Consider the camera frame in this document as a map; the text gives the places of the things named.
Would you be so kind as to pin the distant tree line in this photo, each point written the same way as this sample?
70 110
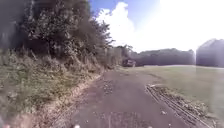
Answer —
163 56

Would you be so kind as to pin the strip of dirt and leaves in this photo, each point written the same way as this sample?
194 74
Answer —
178 101

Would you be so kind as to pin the dark asphalt path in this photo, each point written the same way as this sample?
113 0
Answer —
123 100

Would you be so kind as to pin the vehicle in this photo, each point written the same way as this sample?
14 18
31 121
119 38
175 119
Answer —
128 62

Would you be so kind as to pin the grassy bank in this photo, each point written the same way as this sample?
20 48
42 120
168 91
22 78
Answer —
30 83

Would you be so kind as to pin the green grass field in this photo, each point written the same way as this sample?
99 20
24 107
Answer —
190 78

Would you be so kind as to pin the row of trees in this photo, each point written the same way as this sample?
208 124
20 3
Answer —
56 30

